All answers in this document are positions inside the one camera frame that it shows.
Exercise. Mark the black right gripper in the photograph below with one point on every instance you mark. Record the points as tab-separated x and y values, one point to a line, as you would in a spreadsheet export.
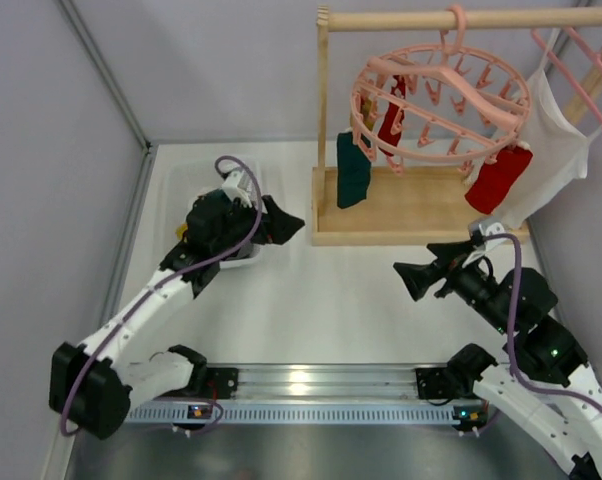
444	275

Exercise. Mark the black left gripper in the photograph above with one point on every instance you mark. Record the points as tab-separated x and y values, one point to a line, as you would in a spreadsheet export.
263	227

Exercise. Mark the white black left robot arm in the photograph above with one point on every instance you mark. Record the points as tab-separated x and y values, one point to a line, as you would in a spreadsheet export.
95	384

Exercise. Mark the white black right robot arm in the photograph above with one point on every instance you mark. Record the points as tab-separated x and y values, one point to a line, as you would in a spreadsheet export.
548	387

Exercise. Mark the pink round clip hanger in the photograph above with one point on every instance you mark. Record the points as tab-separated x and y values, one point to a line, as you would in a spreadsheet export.
462	103

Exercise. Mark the wooden clothes rack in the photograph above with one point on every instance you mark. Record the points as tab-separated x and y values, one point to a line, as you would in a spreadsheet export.
426	203

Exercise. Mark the white plastic basket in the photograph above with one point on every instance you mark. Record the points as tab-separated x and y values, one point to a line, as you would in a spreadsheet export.
182	185

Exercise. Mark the red sock front right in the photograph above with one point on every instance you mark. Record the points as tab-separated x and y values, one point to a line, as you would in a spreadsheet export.
495	180

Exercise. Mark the yellow bear pattern sock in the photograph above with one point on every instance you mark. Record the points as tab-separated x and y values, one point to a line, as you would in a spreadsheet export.
366	106

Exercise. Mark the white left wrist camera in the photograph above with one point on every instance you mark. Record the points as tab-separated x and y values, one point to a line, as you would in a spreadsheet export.
238	186

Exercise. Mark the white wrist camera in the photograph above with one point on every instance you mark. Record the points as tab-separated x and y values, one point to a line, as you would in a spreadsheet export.
238	186
485	236

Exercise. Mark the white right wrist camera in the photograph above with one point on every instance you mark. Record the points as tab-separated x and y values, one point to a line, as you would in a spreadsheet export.
485	236

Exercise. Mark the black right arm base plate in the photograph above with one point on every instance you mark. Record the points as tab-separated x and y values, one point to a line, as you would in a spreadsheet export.
434	386

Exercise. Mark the white slotted cable duct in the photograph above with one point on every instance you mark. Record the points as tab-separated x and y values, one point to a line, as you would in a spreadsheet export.
198	413

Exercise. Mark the aluminium mounting rail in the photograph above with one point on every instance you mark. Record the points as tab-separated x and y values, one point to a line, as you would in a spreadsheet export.
328	383

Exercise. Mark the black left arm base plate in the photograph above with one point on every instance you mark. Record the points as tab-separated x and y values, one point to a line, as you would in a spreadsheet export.
220	383

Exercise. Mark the red sock inside ring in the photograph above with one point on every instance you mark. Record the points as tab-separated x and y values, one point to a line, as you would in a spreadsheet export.
391	128

